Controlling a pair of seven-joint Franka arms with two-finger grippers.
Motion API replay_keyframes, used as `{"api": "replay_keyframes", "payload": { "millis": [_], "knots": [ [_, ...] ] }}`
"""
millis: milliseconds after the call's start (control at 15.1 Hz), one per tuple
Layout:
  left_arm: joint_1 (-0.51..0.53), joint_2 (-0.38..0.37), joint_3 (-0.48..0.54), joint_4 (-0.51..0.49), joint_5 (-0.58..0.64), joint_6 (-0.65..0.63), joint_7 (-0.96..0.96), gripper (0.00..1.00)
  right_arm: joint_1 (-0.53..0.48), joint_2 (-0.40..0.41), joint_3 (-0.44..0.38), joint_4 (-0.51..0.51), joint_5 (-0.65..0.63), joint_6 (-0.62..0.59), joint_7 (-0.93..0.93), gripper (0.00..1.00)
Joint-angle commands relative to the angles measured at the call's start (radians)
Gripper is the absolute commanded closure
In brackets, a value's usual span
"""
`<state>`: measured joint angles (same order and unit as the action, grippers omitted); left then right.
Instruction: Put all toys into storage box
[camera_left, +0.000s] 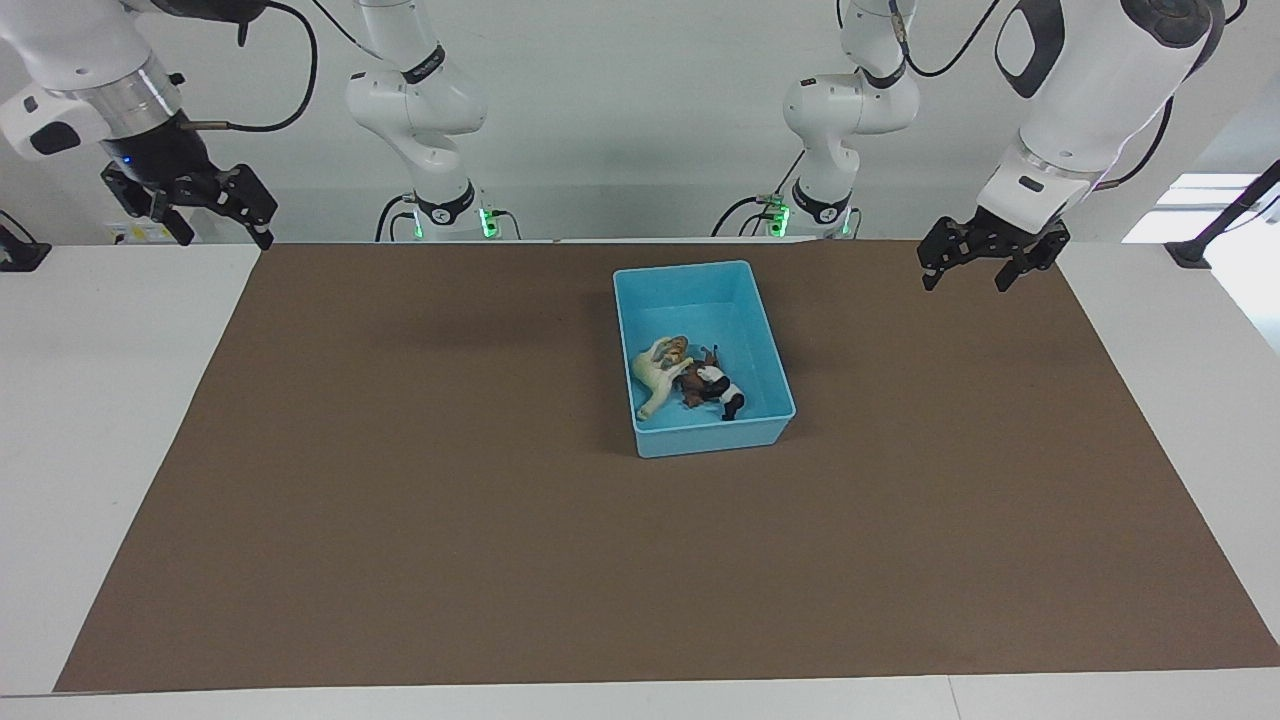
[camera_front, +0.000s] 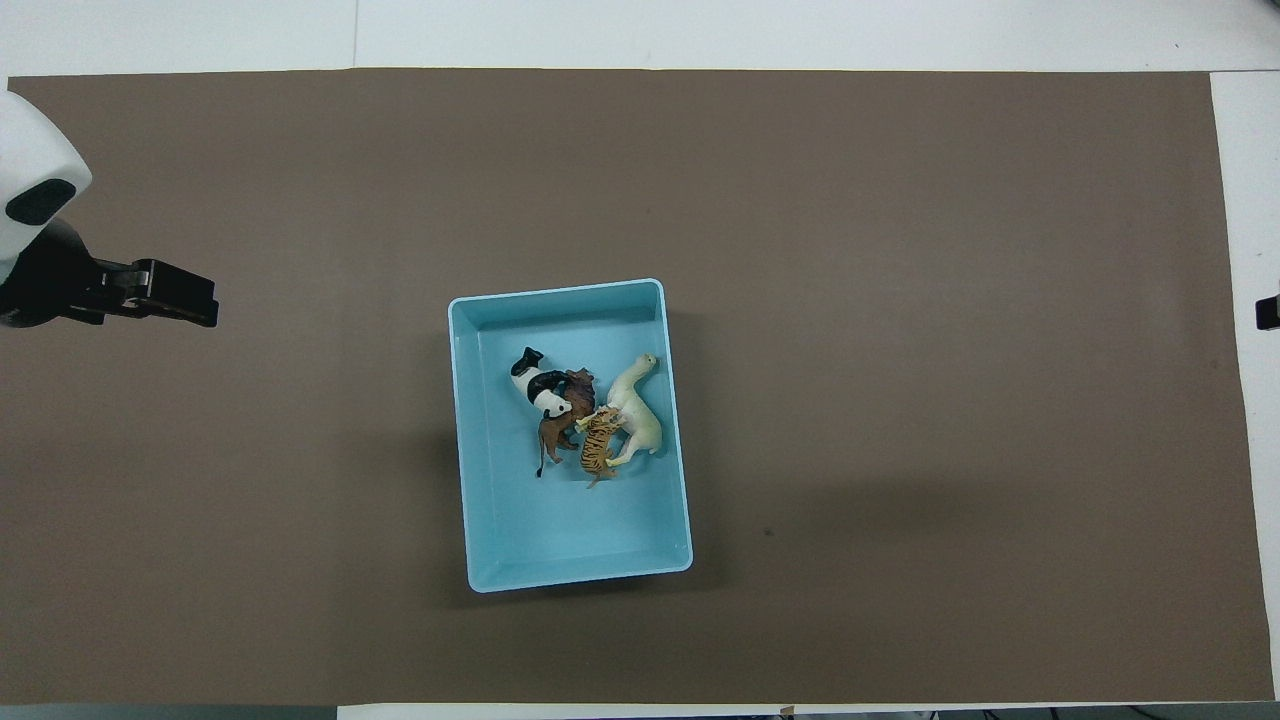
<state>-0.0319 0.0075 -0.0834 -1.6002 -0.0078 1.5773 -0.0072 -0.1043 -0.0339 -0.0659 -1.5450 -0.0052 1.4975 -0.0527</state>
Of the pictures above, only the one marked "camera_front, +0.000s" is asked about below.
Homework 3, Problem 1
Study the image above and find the brown lion toy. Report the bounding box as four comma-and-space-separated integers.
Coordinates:
535, 367, 598, 479

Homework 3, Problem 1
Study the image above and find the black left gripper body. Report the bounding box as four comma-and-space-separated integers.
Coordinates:
0, 218, 143, 330

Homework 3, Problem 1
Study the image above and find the black white panda toy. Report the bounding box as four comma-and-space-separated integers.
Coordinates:
510, 347, 574, 419

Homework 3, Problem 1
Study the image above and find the brown table mat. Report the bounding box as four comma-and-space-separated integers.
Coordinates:
0, 68, 1276, 706

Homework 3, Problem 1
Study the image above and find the cream white llama toy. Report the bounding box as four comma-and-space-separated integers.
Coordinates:
603, 352, 664, 469

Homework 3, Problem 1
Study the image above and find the orange striped tiger toy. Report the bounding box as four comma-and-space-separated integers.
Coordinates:
575, 405, 626, 490

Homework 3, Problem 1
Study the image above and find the light blue storage box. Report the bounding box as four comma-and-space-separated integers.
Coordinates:
446, 278, 694, 595

